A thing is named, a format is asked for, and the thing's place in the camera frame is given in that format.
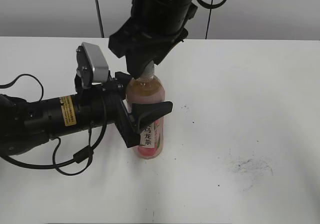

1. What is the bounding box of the black hanging cable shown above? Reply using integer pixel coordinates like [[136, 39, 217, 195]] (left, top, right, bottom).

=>
[[194, 0, 230, 40], [92, 0, 105, 38]]

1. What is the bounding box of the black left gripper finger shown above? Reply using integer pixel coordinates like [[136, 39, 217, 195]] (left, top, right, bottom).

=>
[[114, 72, 132, 101], [131, 101, 173, 133]]

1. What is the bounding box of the black hanging cable left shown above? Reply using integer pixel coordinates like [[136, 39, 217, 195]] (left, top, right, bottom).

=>
[[92, 0, 105, 38]]

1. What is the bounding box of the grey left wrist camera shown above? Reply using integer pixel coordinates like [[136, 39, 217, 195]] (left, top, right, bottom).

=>
[[76, 42, 109, 89]]

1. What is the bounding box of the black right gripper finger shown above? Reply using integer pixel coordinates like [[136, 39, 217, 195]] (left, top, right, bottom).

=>
[[125, 52, 153, 79]]

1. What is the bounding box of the black hanging cable right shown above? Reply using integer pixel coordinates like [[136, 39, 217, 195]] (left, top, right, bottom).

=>
[[194, 0, 230, 40]]

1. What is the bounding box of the grey bottle cap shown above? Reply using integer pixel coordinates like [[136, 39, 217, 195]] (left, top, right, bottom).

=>
[[140, 61, 155, 79]]

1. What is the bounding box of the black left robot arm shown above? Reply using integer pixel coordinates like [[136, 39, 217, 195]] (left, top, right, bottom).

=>
[[0, 72, 173, 155]]

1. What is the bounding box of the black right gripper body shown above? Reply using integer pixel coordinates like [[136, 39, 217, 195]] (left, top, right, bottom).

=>
[[108, 18, 188, 65]]

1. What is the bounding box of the oolong tea bottle pink label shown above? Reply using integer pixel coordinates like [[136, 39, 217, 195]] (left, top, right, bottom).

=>
[[126, 74, 165, 159]]

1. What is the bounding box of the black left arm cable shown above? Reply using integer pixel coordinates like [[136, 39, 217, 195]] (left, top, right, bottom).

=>
[[0, 74, 108, 176]]

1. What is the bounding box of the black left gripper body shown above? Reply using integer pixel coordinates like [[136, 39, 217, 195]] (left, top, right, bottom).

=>
[[74, 77, 141, 148]]

